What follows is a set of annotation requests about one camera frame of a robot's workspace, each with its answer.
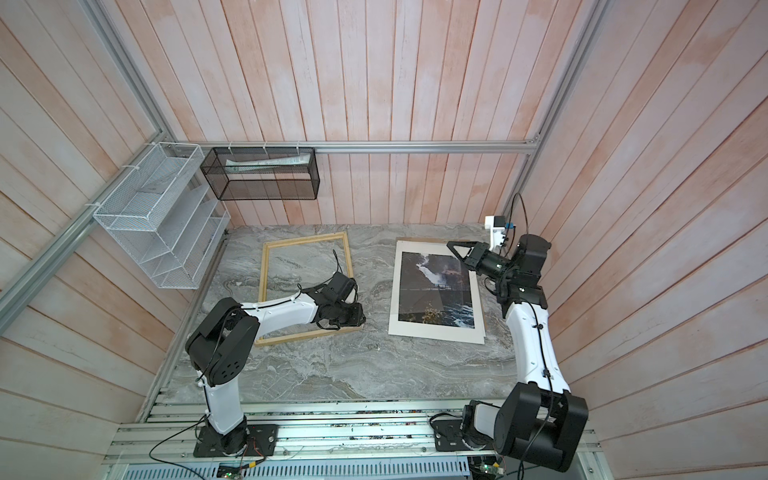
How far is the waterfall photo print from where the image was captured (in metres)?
0.95

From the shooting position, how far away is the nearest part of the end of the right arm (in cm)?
57

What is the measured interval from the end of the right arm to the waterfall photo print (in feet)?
1.10
